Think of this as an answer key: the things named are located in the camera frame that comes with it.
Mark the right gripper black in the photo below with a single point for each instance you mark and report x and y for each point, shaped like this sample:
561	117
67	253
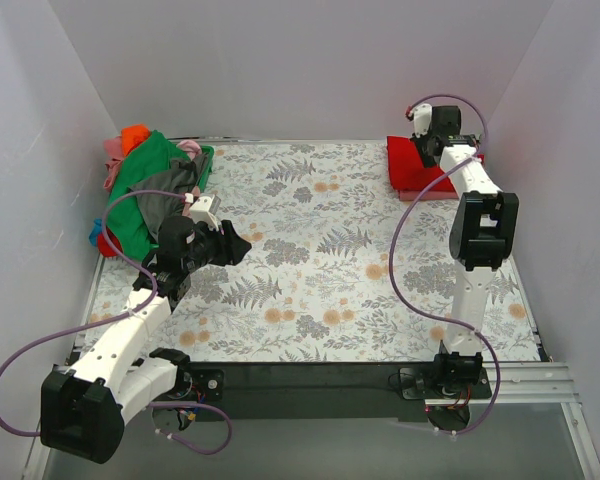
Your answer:
427	147

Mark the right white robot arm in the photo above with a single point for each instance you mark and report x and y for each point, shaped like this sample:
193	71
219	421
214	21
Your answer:
480	240

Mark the pink t-shirt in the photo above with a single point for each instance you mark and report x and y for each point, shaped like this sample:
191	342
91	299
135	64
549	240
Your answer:
432	195
114	150

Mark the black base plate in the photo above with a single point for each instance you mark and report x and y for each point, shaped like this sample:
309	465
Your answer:
308	391

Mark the floral patterned table mat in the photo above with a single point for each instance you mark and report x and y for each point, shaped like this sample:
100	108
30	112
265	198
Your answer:
339	270

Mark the grey t-shirt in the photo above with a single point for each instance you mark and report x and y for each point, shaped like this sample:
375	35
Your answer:
160	195

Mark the pink t-shirt in pile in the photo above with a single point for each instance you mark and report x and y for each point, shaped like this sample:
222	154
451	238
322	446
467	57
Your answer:
114	150

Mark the green plastic basket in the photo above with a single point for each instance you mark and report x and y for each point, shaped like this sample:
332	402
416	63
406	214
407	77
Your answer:
205	160

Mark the blue t-shirt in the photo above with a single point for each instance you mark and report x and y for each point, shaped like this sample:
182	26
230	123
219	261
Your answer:
96	236

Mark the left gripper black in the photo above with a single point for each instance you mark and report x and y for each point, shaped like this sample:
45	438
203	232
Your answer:
224	245

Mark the wrist white camera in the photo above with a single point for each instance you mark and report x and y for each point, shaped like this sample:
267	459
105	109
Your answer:
203	209
420	116

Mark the red t-shirt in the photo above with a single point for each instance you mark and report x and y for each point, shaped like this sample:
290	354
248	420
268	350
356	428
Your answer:
407	174

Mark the green t-shirt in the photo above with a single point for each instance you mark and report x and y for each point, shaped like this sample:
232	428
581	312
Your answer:
146	189

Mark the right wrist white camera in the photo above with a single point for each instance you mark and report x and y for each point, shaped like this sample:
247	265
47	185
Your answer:
420	116

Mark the aluminium frame rail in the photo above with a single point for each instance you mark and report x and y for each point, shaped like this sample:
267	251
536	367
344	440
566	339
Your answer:
530	385

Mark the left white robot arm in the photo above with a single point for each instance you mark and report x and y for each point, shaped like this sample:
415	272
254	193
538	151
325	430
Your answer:
84	410

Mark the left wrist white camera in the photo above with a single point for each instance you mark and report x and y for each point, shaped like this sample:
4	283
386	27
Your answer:
203	209

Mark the red garment in pile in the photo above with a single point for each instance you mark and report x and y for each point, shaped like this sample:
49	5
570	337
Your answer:
108	246

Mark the orange t-shirt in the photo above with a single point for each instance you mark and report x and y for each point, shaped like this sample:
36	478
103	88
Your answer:
133	136

